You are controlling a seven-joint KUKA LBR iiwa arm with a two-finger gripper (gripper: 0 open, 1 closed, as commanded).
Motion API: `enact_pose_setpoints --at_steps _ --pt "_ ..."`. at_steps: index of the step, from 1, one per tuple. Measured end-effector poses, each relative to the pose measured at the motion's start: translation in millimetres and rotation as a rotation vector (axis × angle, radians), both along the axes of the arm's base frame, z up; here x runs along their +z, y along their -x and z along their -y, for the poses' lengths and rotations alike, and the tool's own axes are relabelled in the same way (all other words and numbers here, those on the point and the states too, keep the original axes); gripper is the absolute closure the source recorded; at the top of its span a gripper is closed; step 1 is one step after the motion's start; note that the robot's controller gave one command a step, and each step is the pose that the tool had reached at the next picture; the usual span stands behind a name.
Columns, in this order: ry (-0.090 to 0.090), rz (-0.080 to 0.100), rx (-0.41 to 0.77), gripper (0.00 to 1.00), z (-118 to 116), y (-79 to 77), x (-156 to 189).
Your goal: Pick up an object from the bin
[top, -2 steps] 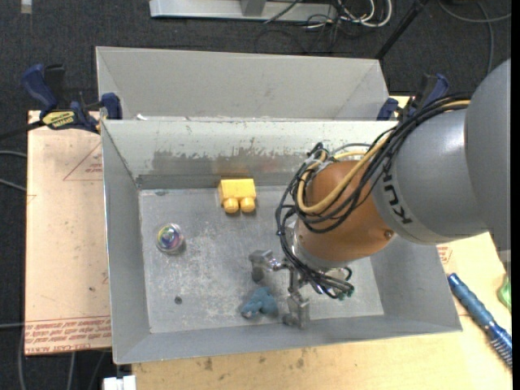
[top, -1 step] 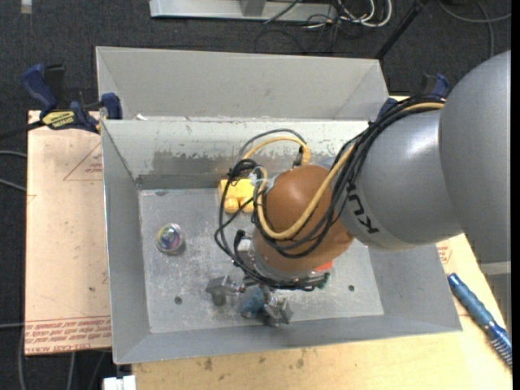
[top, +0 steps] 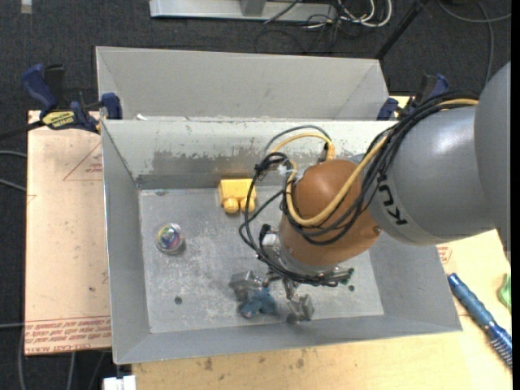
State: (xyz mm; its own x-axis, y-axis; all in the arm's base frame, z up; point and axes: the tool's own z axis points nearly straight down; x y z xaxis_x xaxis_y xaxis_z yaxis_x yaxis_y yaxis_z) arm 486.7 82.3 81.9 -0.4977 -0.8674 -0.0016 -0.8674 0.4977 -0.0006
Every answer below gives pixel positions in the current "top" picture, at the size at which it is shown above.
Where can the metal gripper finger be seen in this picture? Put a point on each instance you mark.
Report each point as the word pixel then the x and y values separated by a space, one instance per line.
pixel 301 307
pixel 243 282

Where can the blue toy animal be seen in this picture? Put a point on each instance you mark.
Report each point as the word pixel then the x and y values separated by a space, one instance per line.
pixel 258 303

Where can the grey metal bin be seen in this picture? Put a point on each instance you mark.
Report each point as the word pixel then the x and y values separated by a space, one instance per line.
pixel 195 266

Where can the clear iridescent glass ball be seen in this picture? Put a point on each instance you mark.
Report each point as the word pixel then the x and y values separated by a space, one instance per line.
pixel 170 238

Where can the yellow toy block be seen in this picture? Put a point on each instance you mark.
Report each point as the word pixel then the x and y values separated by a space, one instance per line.
pixel 236 193

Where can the blue ribbed tool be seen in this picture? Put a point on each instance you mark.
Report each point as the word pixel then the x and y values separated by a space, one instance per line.
pixel 476 308

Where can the brown cardboard board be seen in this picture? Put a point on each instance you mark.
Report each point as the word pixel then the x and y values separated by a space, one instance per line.
pixel 65 234

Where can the pale green thing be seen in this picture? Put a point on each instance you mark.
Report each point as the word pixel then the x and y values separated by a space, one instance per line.
pixel 506 293

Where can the black cylinder on white bracket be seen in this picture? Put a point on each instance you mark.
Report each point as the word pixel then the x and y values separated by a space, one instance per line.
pixel 268 239

